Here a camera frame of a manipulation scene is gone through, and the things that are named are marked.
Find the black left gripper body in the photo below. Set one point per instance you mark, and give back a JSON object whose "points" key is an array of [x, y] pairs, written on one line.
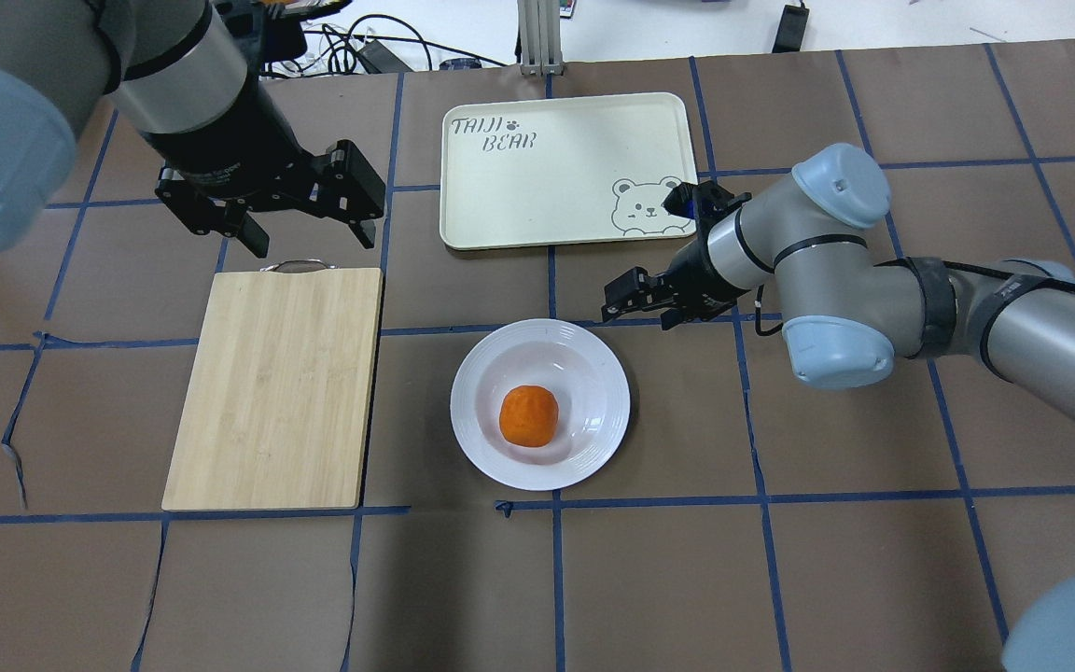
{"points": [[220, 140]]}

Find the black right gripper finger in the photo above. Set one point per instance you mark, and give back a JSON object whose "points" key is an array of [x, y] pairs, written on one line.
{"points": [[670, 319], [612, 311]]}

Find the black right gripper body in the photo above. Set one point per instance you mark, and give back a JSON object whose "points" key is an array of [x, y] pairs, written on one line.
{"points": [[694, 272]]}

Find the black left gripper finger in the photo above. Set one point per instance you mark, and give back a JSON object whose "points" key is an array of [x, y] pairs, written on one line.
{"points": [[365, 231], [253, 237]]}

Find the white round plate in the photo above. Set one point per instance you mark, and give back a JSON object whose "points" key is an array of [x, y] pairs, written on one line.
{"points": [[588, 384]]}

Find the orange fruit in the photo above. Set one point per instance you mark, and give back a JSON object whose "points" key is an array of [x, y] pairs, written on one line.
{"points": [[528, 416]]}

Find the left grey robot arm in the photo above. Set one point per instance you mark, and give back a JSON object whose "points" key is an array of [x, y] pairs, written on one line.
{"points": [[174, 71]]}

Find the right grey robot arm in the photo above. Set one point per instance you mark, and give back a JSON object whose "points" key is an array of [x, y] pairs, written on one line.
{"points": [[845, 319]]}

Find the cream bear tray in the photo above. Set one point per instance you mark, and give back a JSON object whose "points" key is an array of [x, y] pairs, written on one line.
{"points": [[568, 171]]}

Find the bamboo cutting board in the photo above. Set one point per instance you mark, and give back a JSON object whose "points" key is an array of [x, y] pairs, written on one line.
{"points": [[277, 411]]}

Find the black power adapter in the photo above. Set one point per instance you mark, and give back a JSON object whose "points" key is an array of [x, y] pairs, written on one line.
{"points": [[791, 28]]}

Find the aluminium frame post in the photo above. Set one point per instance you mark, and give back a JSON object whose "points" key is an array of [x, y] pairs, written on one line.
{"points": [[540, 38]]}

